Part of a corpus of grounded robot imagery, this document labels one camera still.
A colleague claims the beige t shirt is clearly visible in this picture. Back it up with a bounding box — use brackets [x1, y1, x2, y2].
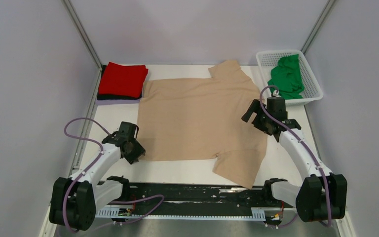
[137, 60, 267, 189]

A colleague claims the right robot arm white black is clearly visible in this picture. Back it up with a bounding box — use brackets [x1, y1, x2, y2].
[241, 96, 347, 222]

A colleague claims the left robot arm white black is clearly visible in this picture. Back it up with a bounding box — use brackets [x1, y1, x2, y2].
[49, 121, 146, 233]

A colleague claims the green t shirt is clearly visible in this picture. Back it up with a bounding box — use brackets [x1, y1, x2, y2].
[268, 54, 304, 100]

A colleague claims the white plastic basket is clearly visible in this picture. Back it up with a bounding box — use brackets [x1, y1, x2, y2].
[254, 49, 323, 106]

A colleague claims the folded black t shirt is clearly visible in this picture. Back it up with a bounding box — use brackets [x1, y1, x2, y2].
[97, 94, 142, 101]

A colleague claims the folded red t shirt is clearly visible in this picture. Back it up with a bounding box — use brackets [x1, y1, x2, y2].
[98, 62, 149, 97]

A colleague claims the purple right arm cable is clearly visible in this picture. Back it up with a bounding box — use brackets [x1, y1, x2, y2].
[259, 85, 333, 228]

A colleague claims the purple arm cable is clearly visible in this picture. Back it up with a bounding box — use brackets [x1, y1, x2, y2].
[62, 118, 165, 234]
[259, 85, 333, 228]

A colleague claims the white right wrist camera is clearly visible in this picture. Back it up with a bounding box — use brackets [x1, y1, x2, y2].
[272, 90, 281, 97]

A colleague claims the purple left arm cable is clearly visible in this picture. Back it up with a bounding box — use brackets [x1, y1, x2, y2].
[62, 118, 165, 234]

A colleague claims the white slotted cable duct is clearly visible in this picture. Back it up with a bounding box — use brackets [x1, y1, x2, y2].
[94, 207, 266, 221]

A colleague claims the right aluminium frame post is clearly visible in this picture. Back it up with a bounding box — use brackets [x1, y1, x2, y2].
[301, 0, 338, 54]

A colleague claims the aluminium frame post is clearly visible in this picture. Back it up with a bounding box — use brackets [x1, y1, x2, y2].
[61, 0, 102, 71]
[301, 0, 338, 54]

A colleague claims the left aluminium frame post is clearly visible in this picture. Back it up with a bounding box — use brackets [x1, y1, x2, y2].
[61, 0, 102, 71]

